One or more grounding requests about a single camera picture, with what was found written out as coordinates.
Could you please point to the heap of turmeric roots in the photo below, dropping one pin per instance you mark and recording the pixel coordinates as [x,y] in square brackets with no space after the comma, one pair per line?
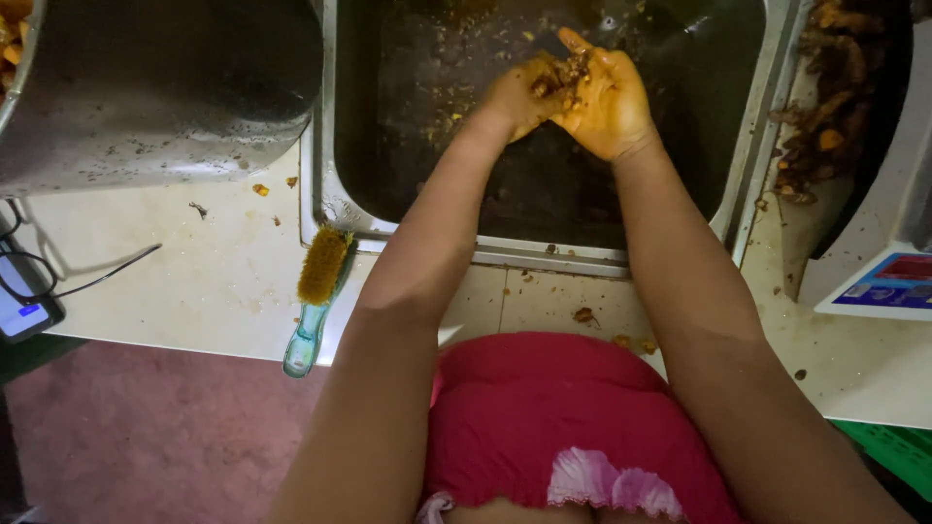
[830,102]

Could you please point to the person's right fingers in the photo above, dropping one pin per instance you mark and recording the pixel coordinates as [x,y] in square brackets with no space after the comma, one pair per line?
[601,69]

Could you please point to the person's left fingers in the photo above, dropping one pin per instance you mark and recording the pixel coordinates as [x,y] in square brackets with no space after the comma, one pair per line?
[535,73]

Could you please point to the person's right hand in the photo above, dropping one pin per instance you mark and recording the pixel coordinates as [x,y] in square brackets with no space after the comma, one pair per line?
[615,109]

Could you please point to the chopped orange turmeric pieces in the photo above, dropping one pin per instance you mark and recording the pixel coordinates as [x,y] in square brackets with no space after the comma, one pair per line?
[10,40]

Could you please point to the stainless steel sink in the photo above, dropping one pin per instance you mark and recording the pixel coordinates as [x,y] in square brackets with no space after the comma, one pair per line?
[437,145]

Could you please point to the small orange turmeric scrap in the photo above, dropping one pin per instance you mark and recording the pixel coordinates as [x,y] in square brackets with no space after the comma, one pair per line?
[260,190]

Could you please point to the black eyeglasses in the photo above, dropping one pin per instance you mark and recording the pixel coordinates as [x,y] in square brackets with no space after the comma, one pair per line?
[40,273]

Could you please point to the person's left hand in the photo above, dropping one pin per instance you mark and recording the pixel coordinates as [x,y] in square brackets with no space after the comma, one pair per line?
[513,102]

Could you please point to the muddy turmeric root clump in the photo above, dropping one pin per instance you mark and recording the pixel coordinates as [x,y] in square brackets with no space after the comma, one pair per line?
[559,76]

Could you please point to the black smartphone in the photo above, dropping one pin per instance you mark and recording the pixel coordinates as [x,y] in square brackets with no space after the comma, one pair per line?
[22,309]

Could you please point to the black scale bowl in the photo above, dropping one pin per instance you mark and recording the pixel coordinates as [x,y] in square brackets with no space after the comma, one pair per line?
[885,109]

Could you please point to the large steel pot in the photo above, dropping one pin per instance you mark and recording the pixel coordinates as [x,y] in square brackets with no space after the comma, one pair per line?
[160,87]

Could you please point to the green plastic crate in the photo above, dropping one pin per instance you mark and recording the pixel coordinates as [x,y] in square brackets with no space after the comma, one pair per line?
[892,447]

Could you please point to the person's red pink garment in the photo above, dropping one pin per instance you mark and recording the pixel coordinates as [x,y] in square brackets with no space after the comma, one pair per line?
[553,422]

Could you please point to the white weighing scale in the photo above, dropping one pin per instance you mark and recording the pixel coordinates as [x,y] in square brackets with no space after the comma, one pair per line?
[885,218]

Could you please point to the brown turmeric peel scrap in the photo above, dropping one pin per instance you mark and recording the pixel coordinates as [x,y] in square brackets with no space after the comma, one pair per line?
[583,315]

